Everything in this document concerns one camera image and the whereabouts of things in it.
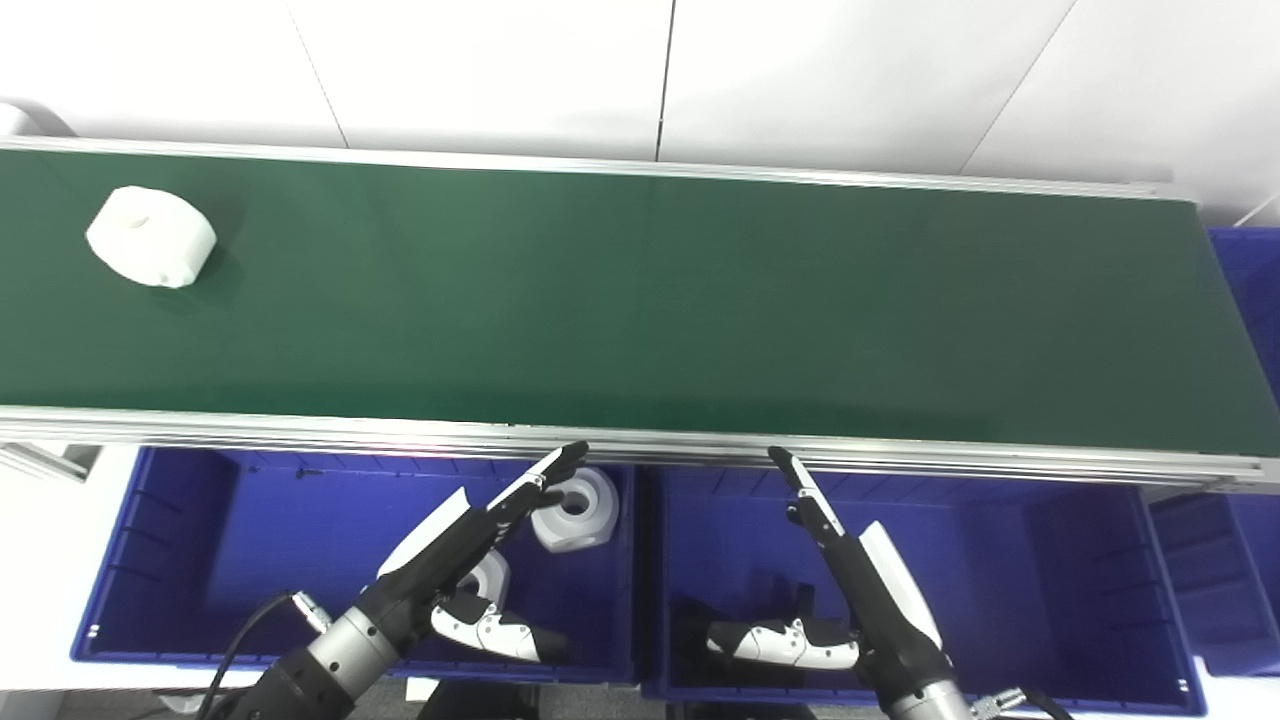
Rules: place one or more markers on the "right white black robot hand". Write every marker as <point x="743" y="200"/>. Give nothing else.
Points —
<point x="880" y="600"/>

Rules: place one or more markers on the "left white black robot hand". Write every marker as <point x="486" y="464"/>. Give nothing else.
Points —
<point x="440" y="565"/>

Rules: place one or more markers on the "white cylindrical plastic part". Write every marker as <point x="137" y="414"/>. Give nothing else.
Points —
<point x="150" y="240"/>

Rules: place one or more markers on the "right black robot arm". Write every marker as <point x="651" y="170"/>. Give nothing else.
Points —
<point x="930" y="703"/>

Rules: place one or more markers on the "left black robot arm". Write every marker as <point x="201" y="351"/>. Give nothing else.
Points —
<point x="320" y="670"/>

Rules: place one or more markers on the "white hexagonal plastic part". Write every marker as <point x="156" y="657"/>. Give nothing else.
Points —
<point x="492" y="575"/>
<point x="580" y="515"/>

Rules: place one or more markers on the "blue plastic bin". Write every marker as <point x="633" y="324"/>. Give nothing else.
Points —
<point x="1225" y="580"/>
<point x="250" y="560"/>
<point x="1020" y="590"/>

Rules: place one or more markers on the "green conveyor belt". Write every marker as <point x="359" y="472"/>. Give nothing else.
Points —
<point x="640" y="445"/>
<point x="650" y="300"/>

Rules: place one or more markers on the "aluminium conveyor leg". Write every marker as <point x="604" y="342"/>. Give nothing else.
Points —
<point x="45" y="460"/>

